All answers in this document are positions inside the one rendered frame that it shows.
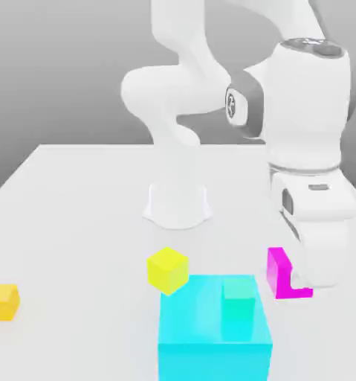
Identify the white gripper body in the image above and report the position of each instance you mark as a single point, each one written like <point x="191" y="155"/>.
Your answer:
<point x="326" y="253"/>

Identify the small magenta cube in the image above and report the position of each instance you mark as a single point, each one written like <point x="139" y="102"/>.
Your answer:
<point x="281" y="275"/>

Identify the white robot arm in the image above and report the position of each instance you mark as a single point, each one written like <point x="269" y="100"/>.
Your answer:
<point x="305" y="104"/>

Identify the small teal cube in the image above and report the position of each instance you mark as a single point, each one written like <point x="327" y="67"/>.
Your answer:
<point x="238" y="309"/>

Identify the small yellow cube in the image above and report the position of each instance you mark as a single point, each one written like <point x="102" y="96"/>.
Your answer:
<point x="167" y="269"/>

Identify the small orange cube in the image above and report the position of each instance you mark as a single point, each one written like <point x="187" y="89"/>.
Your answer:
<point x="1" y="302"/>

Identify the large cyan box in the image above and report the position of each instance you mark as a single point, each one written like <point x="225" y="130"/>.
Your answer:
<point x="195" y="351"/>

